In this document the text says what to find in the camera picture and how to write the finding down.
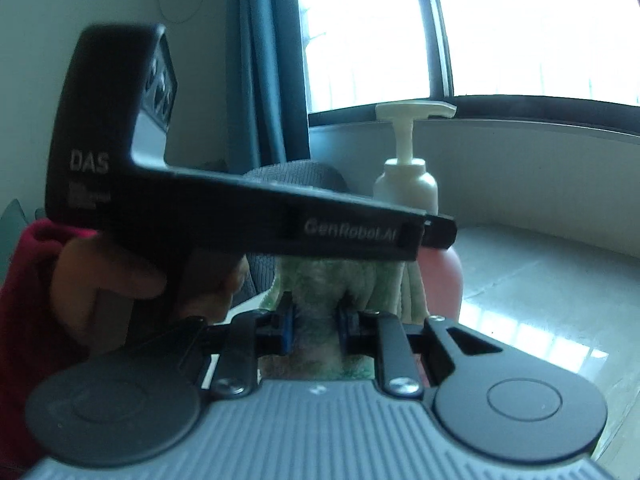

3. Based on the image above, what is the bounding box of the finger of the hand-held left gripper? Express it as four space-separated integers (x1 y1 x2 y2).
420 212 458 251

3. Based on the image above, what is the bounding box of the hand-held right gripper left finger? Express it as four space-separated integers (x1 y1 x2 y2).
120 291 296 401

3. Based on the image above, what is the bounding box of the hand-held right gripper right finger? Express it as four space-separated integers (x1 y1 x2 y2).
336 302 503 400

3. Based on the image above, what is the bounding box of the green and white cloth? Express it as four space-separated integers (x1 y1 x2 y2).
262 255 427 382

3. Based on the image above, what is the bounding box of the pink pump bottle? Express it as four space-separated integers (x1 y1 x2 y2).
372 101 463 322

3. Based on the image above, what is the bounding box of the person's left forearm red sleeve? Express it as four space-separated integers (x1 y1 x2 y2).
0 219 101 466

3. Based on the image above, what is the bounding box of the person's left hand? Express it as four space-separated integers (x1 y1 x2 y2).
52 234 251 356

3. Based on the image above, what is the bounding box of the grey fabric chair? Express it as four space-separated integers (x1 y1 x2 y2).
242 160 351 307

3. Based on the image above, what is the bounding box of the blue curtain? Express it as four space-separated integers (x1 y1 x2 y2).
234 0 312 167

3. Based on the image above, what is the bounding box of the dark framed window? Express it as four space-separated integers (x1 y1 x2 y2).
294 0 640 137

